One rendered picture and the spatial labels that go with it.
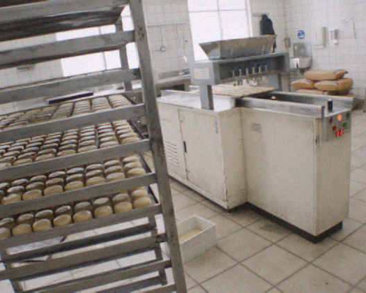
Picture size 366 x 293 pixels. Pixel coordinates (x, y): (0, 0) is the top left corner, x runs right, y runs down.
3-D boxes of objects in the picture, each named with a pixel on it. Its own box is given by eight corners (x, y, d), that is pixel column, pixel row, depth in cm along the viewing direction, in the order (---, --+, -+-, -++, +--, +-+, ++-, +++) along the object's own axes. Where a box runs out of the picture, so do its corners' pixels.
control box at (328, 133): (321, 139, 182) (321, 116, 178) (346, 130, 192) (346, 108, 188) (326, 141, 179) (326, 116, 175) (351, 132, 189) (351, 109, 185)
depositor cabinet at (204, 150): (160, 176, 360) (148, 99, 337) (215, 159, 391) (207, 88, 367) (229, 219, 250) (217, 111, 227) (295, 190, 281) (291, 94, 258)
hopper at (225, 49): (199, 61, 247) (196, 43, 244) (255, 54, 271) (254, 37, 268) (220, 60, 223) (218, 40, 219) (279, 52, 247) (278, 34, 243)
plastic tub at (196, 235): (197, 234, 236) (194, 214, 232) (218, 244, 220) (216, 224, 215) (164, 252, 219) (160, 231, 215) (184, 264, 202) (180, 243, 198)
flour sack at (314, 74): (301, 80, 577) (300, 71, 572) (313, 77, 600) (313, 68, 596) (337, 81, 521) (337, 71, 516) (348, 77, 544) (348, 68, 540)
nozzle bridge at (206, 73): (194, 107, 255) (188, 63, 246) (264, 92, 286) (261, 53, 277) (217, 111, 227) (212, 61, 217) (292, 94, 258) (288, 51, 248)
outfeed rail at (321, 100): (189, 91, 358) (188, 85, 356) (192, 91, 359) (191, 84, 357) (353, 109, 185) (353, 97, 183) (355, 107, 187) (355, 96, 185)
